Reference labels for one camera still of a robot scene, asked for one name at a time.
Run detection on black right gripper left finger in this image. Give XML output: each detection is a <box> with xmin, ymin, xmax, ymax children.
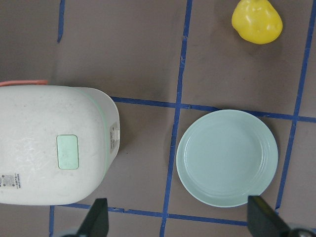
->
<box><xmin>76</xmin><ymin>198</ymin><xmax>109</xmax><ymax>237</ymax></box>

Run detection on yellow toy pepper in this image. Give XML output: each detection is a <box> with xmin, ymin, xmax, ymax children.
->
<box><xmin>231</xmin><ymin>0</ymin><xmax>283</xmax><ymax>44</ymax></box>

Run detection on white rice cooker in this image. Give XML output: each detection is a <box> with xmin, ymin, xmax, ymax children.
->
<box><xmin>0</xmin><ymin>80</ymin><xmax>120</xmax><ymax>205</ymax></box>

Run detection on right green plate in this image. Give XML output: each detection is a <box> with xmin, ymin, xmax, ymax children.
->
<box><xmin>176</xmin><ymin>110</ymin><xmax>278</xmax><ymax>208</ymax></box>

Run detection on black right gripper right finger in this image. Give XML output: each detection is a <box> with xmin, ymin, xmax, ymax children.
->
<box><xmin>247</xmin><ymin>196</ymin><xmax>290</xmax><ymax>237</ymax></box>

